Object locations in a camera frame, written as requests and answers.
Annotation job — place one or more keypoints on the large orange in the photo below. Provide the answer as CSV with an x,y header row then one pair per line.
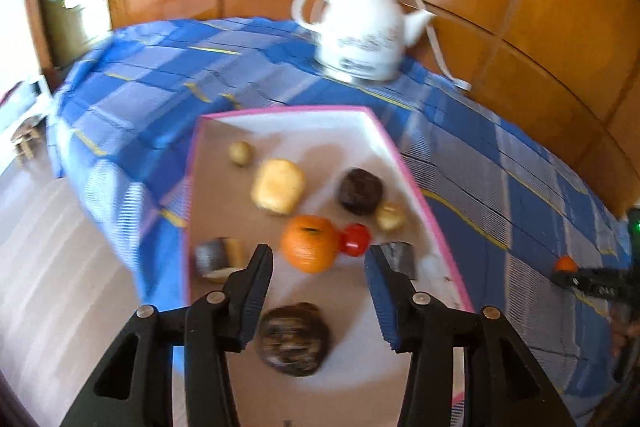
x,y
310,243

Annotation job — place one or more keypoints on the blue plaid tablecloth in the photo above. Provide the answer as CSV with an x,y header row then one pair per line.
x,y
122,126

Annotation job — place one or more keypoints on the red tomato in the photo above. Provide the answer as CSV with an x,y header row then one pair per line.
x,y
355,240

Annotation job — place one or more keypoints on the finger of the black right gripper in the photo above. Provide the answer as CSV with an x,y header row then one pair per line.
x,y
620,286

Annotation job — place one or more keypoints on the dark-skinned cut fruit piece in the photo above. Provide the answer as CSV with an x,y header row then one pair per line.
x,y
218,258

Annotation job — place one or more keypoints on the small orange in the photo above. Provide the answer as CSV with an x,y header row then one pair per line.
x,y
565,264

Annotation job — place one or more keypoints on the dark round fruit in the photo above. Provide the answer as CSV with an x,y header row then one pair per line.
x,y
360,192

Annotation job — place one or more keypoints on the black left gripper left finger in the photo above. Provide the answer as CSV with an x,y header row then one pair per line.
x,y
221,322

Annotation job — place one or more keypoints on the small wooden stool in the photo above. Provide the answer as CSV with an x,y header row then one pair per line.
x,y
22,139

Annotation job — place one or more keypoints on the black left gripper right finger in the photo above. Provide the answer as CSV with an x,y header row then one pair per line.
x,y
414,322

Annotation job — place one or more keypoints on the white ceramic electric kettle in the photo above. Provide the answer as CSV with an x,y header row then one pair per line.
x,y
362,39

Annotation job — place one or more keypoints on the yellow peeled fruit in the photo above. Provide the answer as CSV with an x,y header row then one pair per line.
x,y
278,186

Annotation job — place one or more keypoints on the small yellow-brown fruit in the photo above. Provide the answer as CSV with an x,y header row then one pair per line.
x,y
241,153

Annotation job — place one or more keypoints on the pink-rimmed white tray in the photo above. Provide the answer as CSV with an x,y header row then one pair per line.
x,y
318,185

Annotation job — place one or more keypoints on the dark dried fruit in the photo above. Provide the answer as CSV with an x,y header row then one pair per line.
x,y
294,340

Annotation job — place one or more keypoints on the small yellow fruit piece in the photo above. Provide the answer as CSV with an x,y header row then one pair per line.
x,y
389,217

